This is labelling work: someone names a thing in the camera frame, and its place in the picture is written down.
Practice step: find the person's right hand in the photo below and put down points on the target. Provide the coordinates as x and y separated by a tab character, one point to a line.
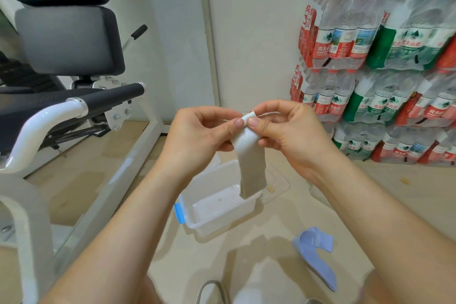
297	140

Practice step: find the person's left hand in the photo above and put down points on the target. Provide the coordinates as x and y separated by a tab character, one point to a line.
194	140

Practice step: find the person's right thumb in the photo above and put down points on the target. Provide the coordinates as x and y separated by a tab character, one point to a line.
263	126

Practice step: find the person's left thumb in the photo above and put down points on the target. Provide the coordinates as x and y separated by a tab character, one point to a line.
229	128

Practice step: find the grey elastic resistance band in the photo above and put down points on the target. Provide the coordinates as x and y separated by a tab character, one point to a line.
251	161

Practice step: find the person's left forearm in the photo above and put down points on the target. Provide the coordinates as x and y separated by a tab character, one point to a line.
121	236

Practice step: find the person's right forearm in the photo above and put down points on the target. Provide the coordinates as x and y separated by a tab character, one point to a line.
384	229

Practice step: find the clear plastic box blue latch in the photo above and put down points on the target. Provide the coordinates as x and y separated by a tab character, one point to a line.
217	207

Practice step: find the stack of bottled water packs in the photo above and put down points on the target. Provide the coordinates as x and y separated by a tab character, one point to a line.
377	72

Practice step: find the lever with black knob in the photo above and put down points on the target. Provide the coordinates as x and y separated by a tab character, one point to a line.
137	33

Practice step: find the lavender elastic resistance band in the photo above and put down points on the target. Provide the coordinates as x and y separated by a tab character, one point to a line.
315	254

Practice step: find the metal coil spring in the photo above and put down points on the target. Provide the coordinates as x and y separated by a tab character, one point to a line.
80	134

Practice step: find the dark grey elastic band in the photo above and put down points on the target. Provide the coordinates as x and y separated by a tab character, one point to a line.
211	291

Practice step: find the person's left leg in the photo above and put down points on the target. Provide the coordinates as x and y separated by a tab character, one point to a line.
152	291

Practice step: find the black backrest pad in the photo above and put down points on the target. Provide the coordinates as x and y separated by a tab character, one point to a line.
71	40

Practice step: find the black seat pad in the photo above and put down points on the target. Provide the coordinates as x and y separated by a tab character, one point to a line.
28	115

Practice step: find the black ribbed footplate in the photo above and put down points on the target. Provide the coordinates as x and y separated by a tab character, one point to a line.
25	77

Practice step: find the white exercise machine frame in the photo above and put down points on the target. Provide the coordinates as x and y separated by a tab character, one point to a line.
32	136

